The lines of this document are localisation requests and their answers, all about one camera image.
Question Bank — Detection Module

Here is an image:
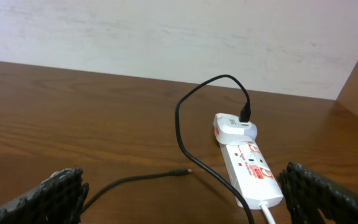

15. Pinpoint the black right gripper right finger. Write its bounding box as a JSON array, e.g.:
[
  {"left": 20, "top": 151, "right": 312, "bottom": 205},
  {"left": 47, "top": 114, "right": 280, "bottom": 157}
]
[{"left": 278, "top": 162, "right": 358, "bottom": 224}]

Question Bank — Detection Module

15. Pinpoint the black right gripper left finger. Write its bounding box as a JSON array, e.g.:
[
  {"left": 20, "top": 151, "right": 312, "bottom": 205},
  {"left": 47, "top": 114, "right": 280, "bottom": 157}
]
[{"left": 0, "top": 169, "right": 90, "bottom": 224}]

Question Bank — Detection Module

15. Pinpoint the white power strip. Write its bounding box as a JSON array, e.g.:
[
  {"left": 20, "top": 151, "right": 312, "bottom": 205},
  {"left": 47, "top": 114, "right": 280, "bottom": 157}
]
[{"left": 220, "top": 142, "right": 283, "bottom": 210}]

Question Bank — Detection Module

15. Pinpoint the white power strip cord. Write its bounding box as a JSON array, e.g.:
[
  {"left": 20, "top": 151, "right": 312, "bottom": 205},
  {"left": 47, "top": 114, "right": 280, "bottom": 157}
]
[{"left": 258, "top": 201, "right": 277, "bottom": 224}]

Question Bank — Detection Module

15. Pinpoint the white usb wall charger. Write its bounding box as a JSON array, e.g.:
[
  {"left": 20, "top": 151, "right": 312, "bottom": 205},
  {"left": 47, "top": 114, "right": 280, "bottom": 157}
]
[{"left": 213, "top": 113, "right": 257, "bottom": 145}]

